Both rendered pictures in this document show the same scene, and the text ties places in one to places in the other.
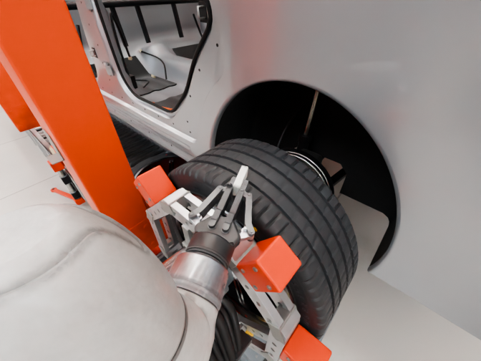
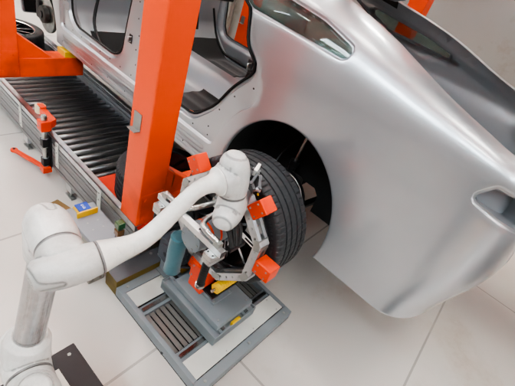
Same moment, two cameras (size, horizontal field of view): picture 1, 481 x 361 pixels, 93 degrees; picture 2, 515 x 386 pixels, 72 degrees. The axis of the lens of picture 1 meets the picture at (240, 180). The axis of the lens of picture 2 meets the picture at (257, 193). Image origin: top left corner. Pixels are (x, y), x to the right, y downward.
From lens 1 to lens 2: 1.09 m
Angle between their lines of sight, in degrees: 11
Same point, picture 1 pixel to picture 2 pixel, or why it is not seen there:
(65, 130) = (157, 116)
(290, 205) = (277, 188)
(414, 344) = (341, 351)
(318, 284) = (281, 227)
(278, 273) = (267, 207)
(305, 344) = (267, 261)
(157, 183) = (203, 161)
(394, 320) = (332, 335)
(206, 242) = not seen: hidden behind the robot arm
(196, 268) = not seen: hidden behind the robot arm
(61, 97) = (165, 99)
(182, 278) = not seen: hidden behind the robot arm
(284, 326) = (261, 242)
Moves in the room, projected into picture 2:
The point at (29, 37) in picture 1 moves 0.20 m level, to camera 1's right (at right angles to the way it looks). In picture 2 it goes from (169, 70) to (214, 84)
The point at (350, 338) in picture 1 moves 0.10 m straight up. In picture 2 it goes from (293, 338) to (298, 330)
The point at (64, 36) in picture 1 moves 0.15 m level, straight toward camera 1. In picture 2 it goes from (182, 71) to (195, 86)
